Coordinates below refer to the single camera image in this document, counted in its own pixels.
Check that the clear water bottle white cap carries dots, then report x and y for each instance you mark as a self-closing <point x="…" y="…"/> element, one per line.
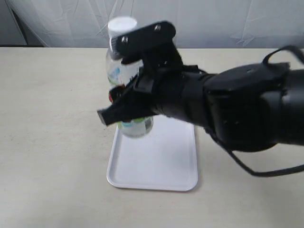
<point x="119" y="74"/>

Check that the white wrinkled backdrop curtain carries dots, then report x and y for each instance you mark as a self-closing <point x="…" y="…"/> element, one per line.
<point x="199" y="23"/>

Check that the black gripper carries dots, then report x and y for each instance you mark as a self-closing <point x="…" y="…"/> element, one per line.
<point x="174" y="90"/>

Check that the white rectangular plastic tray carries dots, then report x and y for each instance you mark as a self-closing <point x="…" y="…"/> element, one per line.
<point x="164" y="159"/>

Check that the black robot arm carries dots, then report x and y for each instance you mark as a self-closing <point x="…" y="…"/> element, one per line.
<point x="247" y="108"/>

